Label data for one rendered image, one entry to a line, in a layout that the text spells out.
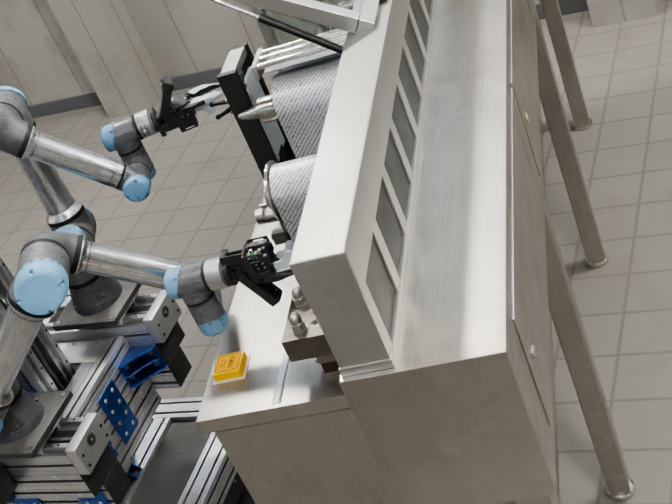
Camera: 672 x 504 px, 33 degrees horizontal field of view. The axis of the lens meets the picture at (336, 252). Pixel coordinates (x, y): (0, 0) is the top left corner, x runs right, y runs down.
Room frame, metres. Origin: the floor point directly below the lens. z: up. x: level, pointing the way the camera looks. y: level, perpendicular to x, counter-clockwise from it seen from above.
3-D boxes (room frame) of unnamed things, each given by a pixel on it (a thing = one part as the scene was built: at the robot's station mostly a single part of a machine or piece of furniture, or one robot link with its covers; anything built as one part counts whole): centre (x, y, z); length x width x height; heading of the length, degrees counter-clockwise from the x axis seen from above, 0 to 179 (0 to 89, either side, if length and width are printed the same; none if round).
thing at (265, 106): (2.50, 0.00, 1.34); 0.06 x 0.06 x 0.06; 69
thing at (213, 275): (2.27, 0.27, 1.11); 0.08 x 0.05 x 0.08; 159
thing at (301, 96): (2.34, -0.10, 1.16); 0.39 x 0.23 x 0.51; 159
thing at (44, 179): (3.04, 0.68, 1.19); 0.15 x 0.12 x 0.55; 175
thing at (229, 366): (2.19, 0.34, 0.91); 0.07 x 0.07 x 0.02; 69
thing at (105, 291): (2.91, 0.69, 0.87); 0.15 x 0.15 x 0.10
